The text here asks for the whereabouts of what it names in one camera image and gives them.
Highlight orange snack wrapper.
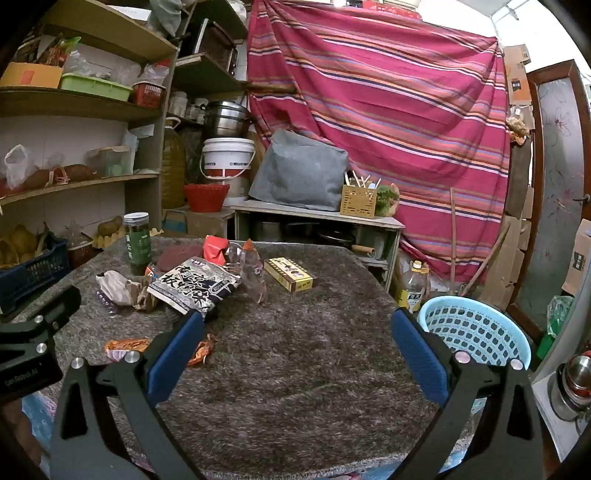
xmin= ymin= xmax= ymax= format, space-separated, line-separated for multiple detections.
xmin=104 ymin=336 xmax=219 ymax=368

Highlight clear plastic container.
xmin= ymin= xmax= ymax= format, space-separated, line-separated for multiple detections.
xmin=87 ymin=146 xmax=133 ymax=178

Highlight red plastic basket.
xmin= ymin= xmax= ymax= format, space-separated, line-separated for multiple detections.
xmin=183 ymin=183 xmax=230 ymax=213

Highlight white plastic bag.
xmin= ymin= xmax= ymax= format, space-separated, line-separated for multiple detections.
xmin=4 ymin=144 xmax=37 ymax=190

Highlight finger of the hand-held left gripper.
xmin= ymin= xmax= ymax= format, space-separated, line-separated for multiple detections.
xmin=0 ymin=285 xmax=82 ymax=344

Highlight leafy greens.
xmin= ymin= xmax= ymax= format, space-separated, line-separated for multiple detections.
xmin=375 ymin=183 xmax=400 ymax=217

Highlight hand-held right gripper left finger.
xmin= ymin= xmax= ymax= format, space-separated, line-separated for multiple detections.
xmin=50 ymin=310 xmax=206 ymax=480

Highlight green plastic tray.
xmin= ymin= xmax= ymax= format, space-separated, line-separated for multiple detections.
xmin=59 ymin=72 xmax=134 ymax=102

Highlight dark blue crate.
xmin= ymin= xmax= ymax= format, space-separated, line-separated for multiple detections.
xmin=0 ymin=237 xmax=71 ymax=315

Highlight yellow cardboard box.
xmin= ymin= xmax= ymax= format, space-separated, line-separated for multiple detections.
xmin=264 ymin=257 xmax=318 ymax=294

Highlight dried brown bundle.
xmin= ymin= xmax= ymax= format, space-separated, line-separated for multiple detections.
xmin=506 ymin=115 xmax=531 ymax=144

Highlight toaster oven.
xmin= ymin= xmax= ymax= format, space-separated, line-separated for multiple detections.
xmin=178 ymin=17 xmax=240 ymax=72

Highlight flattened cardboard box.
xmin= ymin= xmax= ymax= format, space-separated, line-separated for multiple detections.
xmin=502 ymin=44 xmax=534 ymax=104

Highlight wooden handled broom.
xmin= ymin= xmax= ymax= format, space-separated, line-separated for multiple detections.
xmin=459 ymin=222 xmax=511 ymax=296

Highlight wooden framed door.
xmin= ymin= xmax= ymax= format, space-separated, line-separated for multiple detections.
xmin=505 ymin=60 xmax=591 ymax=342

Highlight green plastic bag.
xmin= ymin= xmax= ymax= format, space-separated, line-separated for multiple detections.
xmin=536 ymin=295 xmax=574 ymax=358

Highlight light blue plastic basket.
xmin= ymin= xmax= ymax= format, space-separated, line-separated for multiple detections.
xmin=417 ymin=295 xmax=533 ymax=416

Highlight brown paper bag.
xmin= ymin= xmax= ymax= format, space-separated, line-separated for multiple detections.
xmin=96 ymin=270 xmax=160 ymax=313

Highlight maroon pouch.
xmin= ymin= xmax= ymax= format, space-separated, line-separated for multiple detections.
xmin=156 ymin=244 xmax=206 ymax=274

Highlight large yellow oil jug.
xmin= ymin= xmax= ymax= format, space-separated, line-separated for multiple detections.
xmin=161 ymin=117 xmax=186 ymax=209

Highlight oil bottle with yellow label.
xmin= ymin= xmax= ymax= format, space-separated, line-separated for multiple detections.
xmin=396 ymin=261 xmax=431 ymax=315

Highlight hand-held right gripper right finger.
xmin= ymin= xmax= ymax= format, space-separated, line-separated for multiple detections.
xmin=390 ymin=308 xmax=546 ymax=480

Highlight red striped cloth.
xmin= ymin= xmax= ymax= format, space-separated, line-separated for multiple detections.
xmin=247 ymin=0 xmax=512 ymax=282

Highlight pan with wooden handle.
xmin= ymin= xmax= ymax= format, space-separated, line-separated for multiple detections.
xmin=318 ymin=229 xmax=376 ymax=257

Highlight red packet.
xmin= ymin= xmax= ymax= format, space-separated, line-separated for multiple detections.
xmin=203 ymin=235 xmax=229 ymax=266

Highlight grey cushion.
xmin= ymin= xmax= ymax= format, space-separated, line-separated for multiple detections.
xmin=248 ymin=129 xmax=350 ymax=212

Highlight wooden stick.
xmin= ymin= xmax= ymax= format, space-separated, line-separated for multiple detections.
xmin=449 ymin=187 xmax=459 ymax=284

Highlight steel kettle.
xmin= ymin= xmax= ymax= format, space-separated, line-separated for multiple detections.
xmin=549 ymin=353 xmax=591 ymax=423

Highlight cardboard box with blue print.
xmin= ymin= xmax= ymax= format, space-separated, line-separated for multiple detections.
xmin=161 ymin=208 xmax=235 ymax=239

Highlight yellow storage box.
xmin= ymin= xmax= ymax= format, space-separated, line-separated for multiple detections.
xmin=0 ymin=62 xmax=64 ymax=89

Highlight black and white snack bag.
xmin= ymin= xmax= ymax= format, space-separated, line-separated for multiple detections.
xmin=147 ymin=256 xmax=243 ymax=321

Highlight yellow egg carton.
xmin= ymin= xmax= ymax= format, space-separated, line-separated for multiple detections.
xmin=91 ymin=226 xmax=163 ymax=250

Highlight dark green jar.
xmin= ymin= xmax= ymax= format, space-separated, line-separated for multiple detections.
xmin=124 ymin=212 xmax=152 ymax=277

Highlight steel pot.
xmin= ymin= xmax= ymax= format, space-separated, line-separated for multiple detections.
xmin=203 ymin=100 xmax=254 ymax=139

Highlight bamboo utensil holder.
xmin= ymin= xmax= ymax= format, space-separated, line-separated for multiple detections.
xmin=340 ymin=170 xmax=382 ymax=217

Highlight brown cardboard box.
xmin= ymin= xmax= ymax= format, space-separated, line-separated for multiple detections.
xmin=561 ymin=231 xmax=591 ymax=296

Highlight purple pill blister pack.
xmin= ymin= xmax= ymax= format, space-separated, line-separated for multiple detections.
xmin=95 ymin=291 xmax=120 ymax=317

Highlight clear plastic bottle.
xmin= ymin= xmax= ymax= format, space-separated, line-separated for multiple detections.
xmin=225 ymin=239 xmax=269 ymax=305

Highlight small red basket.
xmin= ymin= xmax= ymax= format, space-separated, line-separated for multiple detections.
xmin=131 ymin=80 xmax=166 ymax=109

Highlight stack of flattened cardboard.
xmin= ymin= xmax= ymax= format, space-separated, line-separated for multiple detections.
xmin=480 ymin=143 xmax=536 ymax=310

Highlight grey low cabinet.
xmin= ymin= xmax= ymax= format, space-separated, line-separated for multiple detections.
xmin=229 ymin=199 xmax=406 ymax=296

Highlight wooden shelf unit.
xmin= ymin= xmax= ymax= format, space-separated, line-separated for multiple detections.
xmin=0 ymin=0 xmax=250 ymax=241

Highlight white plastic bucket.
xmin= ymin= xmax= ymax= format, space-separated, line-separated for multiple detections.
xmin=199 ymin=137 xmax=256 ymax=182

